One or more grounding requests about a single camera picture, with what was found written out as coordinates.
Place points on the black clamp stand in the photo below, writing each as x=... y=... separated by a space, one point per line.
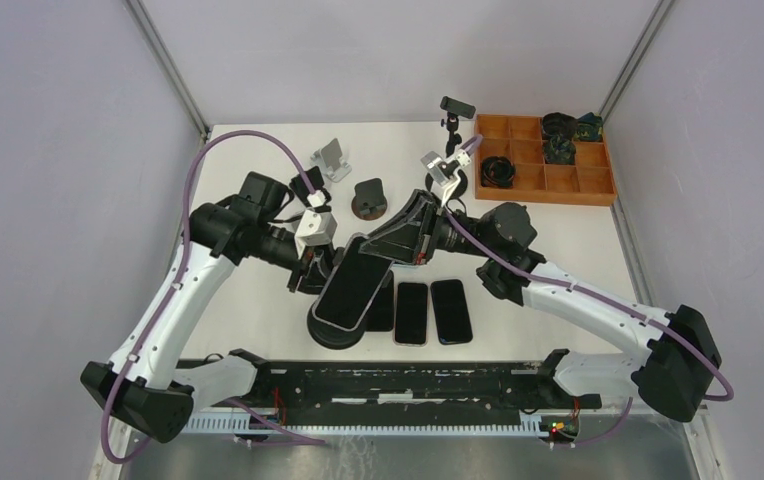
x=333 y=338

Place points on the orange compartment tray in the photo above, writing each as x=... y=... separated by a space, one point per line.
x=589 y=181

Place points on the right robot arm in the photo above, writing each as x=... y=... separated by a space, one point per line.
x=668 y=359

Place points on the round wooden phone stand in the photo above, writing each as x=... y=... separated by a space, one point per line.
x=369 y=201

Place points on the white cable duct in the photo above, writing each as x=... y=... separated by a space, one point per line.
x=239 y=423

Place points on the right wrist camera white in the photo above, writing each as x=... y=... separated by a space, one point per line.
x=447 y=178

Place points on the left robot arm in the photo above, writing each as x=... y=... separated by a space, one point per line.
x=288 y=226

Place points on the black tall round-base stand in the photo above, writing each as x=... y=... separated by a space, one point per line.
x=455 y=110

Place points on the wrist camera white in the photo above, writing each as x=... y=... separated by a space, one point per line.
x=447 y=178
x=317 y=226

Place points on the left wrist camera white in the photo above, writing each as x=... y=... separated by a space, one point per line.
x=317 y=226

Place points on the black phone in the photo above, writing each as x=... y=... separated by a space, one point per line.
x=381 y=314

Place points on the black folding phone stand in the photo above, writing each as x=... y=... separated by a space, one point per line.
x=318 y=195

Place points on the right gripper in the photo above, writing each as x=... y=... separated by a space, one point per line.
x=411 y=235

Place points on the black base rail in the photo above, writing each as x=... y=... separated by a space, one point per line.
x=400 y=394

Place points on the black lens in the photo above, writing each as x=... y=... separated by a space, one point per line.
x=497 y=172

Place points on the silver folding phone stand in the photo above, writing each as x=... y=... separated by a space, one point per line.
x=332 y=161

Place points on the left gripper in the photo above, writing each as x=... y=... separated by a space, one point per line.
x=314 y=279

